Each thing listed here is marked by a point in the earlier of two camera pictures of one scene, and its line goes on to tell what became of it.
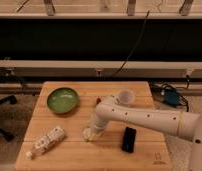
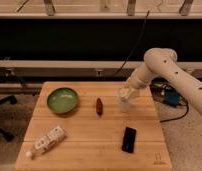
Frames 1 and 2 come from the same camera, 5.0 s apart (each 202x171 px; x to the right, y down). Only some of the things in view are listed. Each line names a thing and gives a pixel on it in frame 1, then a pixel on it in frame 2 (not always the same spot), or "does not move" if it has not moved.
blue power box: [171, 97] does not move
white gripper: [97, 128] → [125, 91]
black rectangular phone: [129, 138] does not move
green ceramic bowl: [62, 100] does not move
